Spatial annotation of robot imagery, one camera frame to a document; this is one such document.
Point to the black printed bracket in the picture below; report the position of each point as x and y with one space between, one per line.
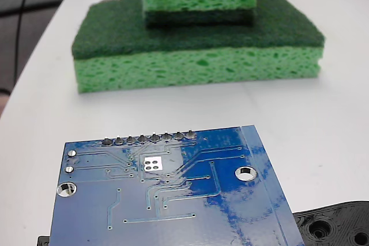
331 223

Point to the large green sponge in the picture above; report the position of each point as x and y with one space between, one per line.
201 67

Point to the blue circuit board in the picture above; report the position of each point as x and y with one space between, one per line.
173 214

